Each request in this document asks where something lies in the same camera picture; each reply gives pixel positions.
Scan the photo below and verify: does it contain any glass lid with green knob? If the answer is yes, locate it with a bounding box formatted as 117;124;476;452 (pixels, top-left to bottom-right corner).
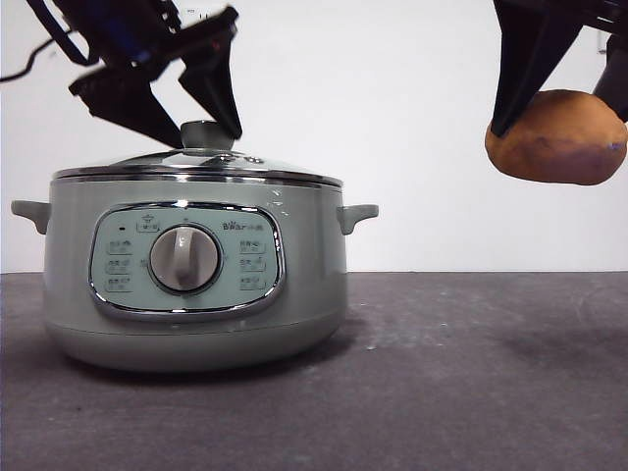
53;120;344;190

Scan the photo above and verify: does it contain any brown potato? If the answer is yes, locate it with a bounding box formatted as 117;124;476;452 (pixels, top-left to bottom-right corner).
484;88;628;186

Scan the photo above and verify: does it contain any pale green electric cooking pot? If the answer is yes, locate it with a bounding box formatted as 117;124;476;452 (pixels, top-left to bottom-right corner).
11;169;380;374

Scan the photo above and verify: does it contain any thin black cable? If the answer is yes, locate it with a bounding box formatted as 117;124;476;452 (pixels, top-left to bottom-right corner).
0;36;75;83

